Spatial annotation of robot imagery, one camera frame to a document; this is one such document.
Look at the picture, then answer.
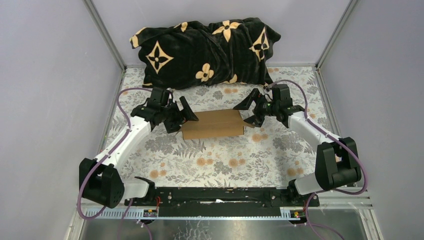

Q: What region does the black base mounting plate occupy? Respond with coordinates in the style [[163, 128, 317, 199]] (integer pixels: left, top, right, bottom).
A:
[[131, 187, 320, 218]]

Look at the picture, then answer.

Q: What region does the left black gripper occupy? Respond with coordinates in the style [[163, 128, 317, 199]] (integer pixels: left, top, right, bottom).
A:
[[160, 96, 200, 134]]

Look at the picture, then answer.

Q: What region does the aluminium frame rail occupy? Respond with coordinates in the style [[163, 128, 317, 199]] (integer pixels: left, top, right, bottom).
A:
[[81, 187, 372, 221]]

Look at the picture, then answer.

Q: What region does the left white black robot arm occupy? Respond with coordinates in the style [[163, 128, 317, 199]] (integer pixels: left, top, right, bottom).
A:
[[77, 87, 199, 209]]

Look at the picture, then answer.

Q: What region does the black blanket with tan flowers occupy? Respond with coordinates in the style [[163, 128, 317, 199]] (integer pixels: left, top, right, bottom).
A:
[[129, 17, 282, 90]]

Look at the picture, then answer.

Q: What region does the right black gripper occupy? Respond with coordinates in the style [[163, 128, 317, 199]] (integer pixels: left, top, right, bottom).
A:
[[232, 88, 279, 128]]

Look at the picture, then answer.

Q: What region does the brown cardboard box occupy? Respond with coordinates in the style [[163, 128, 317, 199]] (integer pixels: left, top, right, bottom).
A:
[[179, 109, 253, 140]]

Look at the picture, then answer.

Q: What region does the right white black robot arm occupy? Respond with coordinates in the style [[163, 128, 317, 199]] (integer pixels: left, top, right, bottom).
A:
[[234, 84, 362, 206]]

